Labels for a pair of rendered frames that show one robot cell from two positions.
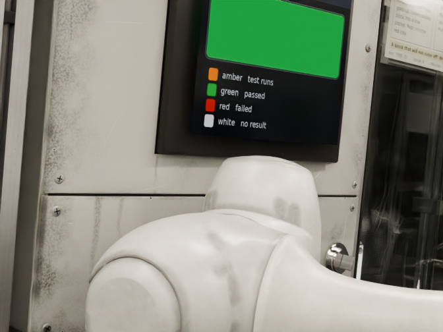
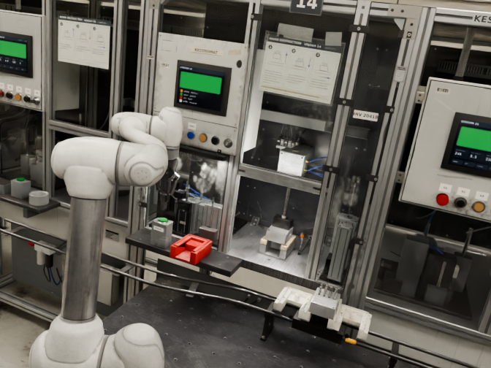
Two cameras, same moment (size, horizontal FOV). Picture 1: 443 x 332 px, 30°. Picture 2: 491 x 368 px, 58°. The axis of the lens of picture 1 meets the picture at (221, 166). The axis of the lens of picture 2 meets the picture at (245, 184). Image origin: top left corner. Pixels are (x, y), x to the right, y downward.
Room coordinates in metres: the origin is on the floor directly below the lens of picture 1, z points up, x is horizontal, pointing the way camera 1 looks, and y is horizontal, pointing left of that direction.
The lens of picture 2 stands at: (0.21, -1.83, 1.81)
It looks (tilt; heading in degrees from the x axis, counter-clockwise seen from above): 17 degrees down; 64
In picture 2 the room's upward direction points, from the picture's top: 8 degrees clockwise
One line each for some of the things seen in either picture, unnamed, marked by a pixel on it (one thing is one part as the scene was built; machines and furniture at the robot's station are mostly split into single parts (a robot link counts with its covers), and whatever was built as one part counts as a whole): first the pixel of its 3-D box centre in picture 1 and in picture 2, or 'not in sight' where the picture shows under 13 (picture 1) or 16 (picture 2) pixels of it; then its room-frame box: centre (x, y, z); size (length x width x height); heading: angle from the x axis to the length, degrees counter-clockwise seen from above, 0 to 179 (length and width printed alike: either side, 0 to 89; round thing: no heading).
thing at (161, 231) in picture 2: not in sight; (162, 231); (0.70, -0.03, 0.97); 0.08 x 0.08 x 0.12; 44
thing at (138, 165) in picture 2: not in sight; (142, 166); (0.48, -0.56, 1.44); 0.18 x 0.14 x 0.13; 69
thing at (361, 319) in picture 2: not in sight; (321, 317); (1.22, -0.62, 0.84); 0.36 x 0.14 x 0.10; 134
